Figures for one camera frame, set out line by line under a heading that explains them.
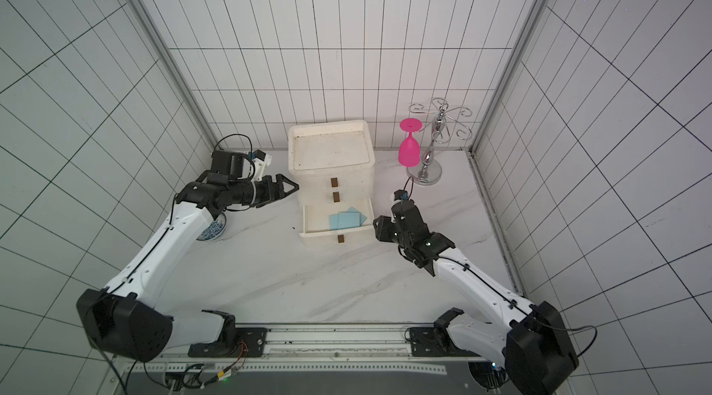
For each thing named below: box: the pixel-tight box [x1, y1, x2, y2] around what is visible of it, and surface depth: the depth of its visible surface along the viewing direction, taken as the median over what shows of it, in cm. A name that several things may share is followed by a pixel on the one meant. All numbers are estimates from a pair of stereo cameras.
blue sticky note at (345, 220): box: [329, 211, 361, 230], surface depth 97 cm
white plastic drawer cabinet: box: [288, 119, 376, 207], surface depth 89 cm
